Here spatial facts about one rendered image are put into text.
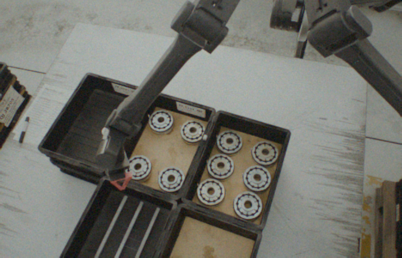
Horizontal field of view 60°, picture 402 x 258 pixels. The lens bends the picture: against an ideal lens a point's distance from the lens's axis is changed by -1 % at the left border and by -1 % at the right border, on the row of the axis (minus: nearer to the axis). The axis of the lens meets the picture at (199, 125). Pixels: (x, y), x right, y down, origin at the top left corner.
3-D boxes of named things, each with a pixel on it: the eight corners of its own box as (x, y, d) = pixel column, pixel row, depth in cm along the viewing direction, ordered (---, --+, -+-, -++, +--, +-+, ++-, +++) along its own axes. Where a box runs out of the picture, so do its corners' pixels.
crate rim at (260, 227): (217, 111, 141) (217, 108, 139) (291, 133, 135) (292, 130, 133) (179, 203, 123) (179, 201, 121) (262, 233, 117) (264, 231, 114)
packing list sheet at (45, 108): (41, 83, 179) (41, 82, 179) (82, 91, 175) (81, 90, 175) (9, 137, 164) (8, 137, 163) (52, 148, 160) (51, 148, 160)
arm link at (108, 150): (142, 121, 101) (116, 106, 98) (137, 148, 92) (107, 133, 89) (123, 145, 107) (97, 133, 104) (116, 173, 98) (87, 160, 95)
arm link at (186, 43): (229, 23, 78) (189, -6, 75) (228, 36, 74) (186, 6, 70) (138, 128, 104) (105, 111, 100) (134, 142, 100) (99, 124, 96)
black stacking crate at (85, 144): (95, 87, 162) (87, 72, 152) (153, 105, 156) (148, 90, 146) (49, 161, 144) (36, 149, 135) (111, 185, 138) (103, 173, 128)
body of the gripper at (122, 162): (122, 148, 113) (120, 130, 109) (130, 169, 106) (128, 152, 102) (101, 152, 111) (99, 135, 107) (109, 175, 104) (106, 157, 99)
